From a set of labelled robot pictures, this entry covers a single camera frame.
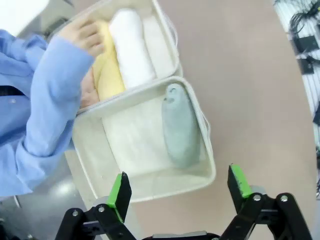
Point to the white towel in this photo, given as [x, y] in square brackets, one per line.
[132, 50]

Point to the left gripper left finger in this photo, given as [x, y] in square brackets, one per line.
[120, 197]

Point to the black power adapter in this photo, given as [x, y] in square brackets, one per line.
[306, 43]
[307, 66]

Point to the person's left forearm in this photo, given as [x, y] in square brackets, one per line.
[65, 52]

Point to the white table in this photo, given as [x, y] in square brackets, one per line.
[15, 12]

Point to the person's right hand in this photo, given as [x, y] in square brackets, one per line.
[88, 93]

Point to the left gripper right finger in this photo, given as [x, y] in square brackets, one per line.
[240, 185]

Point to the yellow towel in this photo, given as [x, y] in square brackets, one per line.
[110, 80]

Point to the person in blue shirt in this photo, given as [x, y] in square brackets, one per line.
[10, 112]

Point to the beige fabric storage bin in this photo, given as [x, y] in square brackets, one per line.
[130, 140]
[160, 55]

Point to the person's left hand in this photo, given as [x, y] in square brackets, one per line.
[85, 35]

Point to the teal towel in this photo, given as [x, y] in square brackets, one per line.
[180, 130]

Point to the person's right forearm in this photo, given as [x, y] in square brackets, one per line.
[50, 130]

